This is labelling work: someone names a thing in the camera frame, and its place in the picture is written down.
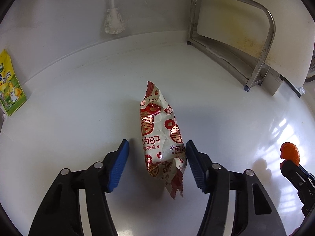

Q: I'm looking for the white cutting board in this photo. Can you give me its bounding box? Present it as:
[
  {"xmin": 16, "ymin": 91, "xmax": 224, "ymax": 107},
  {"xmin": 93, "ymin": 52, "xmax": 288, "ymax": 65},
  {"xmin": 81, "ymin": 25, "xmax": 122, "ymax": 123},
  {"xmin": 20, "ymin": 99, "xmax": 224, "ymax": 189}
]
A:
[{"xmin": 197, "ymin": 0, "xmax": 314, "ymax": 87}]

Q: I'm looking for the red white snack wrapper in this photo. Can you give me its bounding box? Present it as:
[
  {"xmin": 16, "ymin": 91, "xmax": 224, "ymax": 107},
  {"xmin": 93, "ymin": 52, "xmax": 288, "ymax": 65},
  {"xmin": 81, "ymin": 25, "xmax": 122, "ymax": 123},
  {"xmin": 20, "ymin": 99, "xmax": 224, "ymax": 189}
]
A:
[{"xmin": 140, "ymin": 82, "xmax": 187, "ymax": 199}]

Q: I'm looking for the metal cutting board rack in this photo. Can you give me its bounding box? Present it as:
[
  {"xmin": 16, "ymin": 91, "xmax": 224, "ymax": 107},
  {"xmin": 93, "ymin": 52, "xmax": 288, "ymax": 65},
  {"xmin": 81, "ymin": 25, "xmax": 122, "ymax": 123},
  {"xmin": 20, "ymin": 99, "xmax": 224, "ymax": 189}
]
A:
[{"xmin": 187, "ymin": 0, "xmax": 275, "ymax": 92}]

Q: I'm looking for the yellow seasoning pouch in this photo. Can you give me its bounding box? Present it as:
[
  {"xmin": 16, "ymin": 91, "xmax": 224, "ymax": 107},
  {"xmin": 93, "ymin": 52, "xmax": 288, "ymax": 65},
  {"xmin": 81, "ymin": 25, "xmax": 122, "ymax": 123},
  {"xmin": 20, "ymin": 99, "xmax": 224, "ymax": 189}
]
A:
[{"xmin": 0, "ymin": 50, "xmax": 27, "ymax": 116}]

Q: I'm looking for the white bottle brush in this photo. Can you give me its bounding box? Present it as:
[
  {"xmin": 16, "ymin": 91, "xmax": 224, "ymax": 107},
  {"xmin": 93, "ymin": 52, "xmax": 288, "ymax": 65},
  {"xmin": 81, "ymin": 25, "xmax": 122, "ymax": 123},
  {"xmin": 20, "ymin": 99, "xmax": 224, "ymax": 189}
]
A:
[{"xmin": 104, "ymin": 0, "xmax": 126, "ymax": 35}]

